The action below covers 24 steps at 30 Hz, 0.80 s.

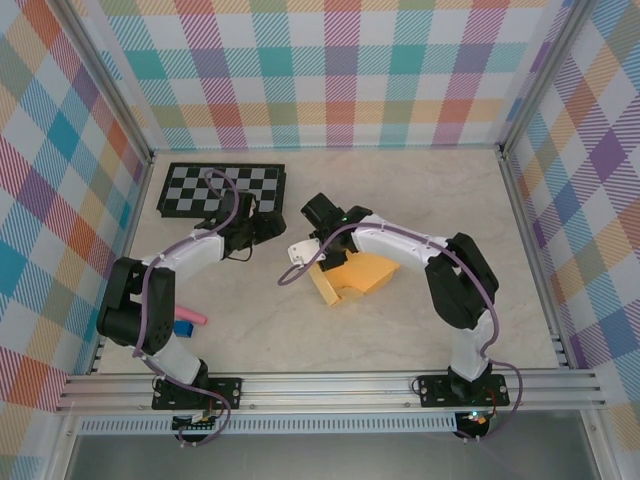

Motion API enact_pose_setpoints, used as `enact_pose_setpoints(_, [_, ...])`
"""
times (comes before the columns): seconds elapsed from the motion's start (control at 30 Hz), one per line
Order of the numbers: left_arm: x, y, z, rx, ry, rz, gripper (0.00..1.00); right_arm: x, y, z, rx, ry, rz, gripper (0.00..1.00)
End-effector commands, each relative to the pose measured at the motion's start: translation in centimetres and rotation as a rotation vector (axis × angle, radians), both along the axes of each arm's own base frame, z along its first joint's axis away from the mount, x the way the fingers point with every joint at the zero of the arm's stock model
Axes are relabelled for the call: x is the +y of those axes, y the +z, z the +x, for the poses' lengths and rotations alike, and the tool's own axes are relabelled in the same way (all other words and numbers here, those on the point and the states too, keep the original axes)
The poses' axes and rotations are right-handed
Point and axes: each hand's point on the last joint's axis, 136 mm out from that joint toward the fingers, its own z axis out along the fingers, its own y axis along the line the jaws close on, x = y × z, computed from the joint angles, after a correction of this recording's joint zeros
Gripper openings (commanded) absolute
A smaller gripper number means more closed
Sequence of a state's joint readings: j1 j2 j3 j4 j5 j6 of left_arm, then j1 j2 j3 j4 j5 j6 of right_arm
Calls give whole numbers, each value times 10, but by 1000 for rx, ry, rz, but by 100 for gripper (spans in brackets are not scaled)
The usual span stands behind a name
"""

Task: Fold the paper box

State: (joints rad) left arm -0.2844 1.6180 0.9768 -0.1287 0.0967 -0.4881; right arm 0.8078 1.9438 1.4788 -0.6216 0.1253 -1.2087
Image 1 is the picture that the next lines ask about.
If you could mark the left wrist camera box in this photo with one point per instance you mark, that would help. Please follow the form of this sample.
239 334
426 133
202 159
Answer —
252 205

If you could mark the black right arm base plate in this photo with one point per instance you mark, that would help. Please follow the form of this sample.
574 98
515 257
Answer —
432 392

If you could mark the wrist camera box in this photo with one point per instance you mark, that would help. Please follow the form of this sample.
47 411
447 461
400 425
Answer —
302 251
252 205

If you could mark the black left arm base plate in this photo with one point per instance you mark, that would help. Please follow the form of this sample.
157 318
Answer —
227 392

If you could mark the aluminium frame post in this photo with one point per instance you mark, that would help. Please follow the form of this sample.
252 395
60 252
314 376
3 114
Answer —
542 80
107 80

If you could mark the black grey chessboard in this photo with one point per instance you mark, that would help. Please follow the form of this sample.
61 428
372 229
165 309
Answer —
190 192

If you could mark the pink foam cylinder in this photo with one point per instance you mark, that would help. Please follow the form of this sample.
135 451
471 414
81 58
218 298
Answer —
192 315

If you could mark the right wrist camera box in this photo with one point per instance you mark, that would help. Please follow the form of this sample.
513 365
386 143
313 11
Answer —
302 251

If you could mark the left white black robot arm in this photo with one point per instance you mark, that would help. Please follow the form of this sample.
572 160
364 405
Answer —
175 360

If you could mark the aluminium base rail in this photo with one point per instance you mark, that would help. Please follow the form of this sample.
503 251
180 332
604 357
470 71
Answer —
330 390

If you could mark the blue block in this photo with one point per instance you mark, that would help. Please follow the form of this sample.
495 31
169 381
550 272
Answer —
184 328

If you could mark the yellow paper box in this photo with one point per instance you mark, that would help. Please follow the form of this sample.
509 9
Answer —
370 275

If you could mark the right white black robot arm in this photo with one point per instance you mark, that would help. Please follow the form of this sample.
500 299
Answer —
390 240

